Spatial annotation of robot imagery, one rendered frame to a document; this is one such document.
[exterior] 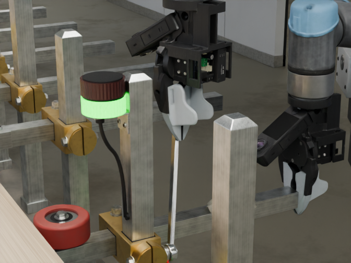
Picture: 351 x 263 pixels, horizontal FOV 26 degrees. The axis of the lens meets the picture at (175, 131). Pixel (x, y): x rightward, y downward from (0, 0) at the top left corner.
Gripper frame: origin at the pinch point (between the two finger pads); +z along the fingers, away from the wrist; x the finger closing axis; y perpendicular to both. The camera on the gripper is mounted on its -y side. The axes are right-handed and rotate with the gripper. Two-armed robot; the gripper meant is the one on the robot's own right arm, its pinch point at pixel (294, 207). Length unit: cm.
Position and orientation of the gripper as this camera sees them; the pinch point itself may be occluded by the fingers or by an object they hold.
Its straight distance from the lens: 132.2
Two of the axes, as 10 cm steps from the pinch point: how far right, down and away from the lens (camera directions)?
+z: 0.2, 9.3, 3.5
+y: 8.8, -1.8, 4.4
